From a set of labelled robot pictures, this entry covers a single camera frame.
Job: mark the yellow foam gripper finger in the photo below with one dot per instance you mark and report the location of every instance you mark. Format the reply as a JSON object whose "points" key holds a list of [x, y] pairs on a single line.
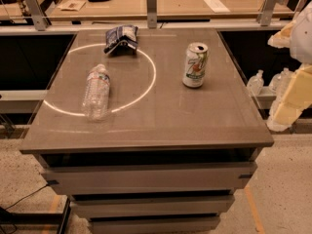
{"points": [[294, 97], [283, 38]]}

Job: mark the clear plastic water bottle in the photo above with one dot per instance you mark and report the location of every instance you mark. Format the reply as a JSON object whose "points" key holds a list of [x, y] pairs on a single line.
{"points": [[95, 102]]}

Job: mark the clear bottle in background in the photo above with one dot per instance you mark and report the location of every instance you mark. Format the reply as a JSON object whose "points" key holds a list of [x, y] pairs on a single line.
{"points": [[255, 84]]}

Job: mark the small paper card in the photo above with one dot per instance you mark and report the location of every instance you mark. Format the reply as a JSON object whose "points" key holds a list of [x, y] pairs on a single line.
{"points": [[217, 6]]}

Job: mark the green white soda can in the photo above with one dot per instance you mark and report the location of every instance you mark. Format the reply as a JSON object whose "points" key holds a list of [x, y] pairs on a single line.
{"points": [[195, 64]]}

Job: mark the grey drawer cabinet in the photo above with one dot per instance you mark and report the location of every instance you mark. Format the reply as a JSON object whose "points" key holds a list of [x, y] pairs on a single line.
{"points": [[165, 157]]}

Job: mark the blue white chip bag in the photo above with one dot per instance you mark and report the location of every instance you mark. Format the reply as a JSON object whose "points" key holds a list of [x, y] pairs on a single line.
{"points": [[124, 35]]}

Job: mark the brown paper note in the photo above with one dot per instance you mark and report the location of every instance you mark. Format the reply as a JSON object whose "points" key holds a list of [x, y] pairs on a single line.
{"points": [[72, 5]]}

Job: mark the metal bracket right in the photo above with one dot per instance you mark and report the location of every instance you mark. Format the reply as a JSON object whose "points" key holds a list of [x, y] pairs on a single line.
{"points": [[266, 12]]}

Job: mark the metal bracket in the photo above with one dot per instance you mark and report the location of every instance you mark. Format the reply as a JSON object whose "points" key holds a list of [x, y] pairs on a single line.
{"points": [[266, 12], [39, 19], [151, 8]]}

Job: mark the metal bracket middle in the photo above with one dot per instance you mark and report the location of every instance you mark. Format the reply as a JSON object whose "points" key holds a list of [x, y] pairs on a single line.
{"points": [[151, 8]]}

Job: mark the metal bracket left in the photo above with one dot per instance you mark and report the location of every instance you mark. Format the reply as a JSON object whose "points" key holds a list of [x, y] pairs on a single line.
{"points": [[39, 19]]}

